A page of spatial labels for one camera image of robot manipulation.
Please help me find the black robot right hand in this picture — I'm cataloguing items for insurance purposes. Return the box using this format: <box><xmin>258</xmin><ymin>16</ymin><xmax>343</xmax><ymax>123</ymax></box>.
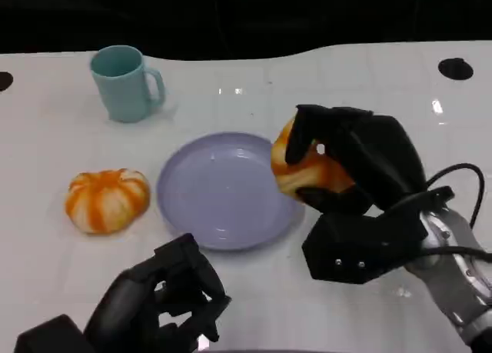
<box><xmin>286</xmin><ymin>104</ymin><xmax>428</xmax><ymax>216</ymax></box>

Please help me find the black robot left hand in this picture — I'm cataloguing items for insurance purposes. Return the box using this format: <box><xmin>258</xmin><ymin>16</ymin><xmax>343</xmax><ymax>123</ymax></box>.
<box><xmin>82</xmin><ymin>232</ymin><xmax>232</xmax><ymax>353</ymax></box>

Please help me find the black table grommet hole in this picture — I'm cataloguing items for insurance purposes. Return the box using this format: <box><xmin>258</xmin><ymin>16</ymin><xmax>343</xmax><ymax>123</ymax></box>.
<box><xmin>437</xmin><ymin>57</ymin><xmax>474</xmax><ymax>82</ymax></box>

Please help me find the lilac plate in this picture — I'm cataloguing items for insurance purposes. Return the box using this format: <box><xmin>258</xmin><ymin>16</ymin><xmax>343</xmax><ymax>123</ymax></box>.
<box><xmin>156</xmin><ymin>132</ymin><xmax>307</xmax><ymax>252</ymax></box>

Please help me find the black backdrop cloth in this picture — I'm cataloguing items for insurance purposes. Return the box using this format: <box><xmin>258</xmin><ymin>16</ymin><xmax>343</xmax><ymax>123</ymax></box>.
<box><xmin>0</xmin><ymin>0</ymin><xmax>492</xmax><ymax>62</ymax></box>

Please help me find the pale green mug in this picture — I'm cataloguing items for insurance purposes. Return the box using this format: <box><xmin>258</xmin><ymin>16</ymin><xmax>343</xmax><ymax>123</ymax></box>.
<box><xmin>89</xmin><ymin>45</ymin><xmax>168</xmax><ymax>124</ymax></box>

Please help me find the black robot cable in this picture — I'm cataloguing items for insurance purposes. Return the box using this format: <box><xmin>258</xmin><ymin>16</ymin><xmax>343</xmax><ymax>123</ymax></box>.
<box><xmin>418</xmin><ymin>245</ymin><xmax>492</xmax><ymax>264</ymax></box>
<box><xmin>424</xmin><ymin>162</ymin><xmax>486</xmax><ymax>229</ymax></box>

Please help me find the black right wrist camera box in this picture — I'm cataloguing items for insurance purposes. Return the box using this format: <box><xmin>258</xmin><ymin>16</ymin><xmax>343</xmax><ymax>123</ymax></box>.
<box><xmin>301</xmin><ymin>186</ymin><xmax>455</xmax><ymax>285</ymax></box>

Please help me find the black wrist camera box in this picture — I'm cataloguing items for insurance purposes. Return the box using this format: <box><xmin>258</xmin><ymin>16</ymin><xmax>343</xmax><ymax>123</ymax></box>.
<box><xmin>14</xmin><ymin>315</ymin><xmax>95</xmax><ymax>353</ymax></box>
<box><xmin>301</xmin><ymin>186</ymin><xmax>455</xmax><ymax>285</ymax></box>

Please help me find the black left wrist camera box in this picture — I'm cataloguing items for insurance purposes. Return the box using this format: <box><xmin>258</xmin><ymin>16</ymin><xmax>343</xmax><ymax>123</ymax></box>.
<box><xmin>14</xmin><ymin>315</ymin><xmax>95</xmax><ymax>353</ymax></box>

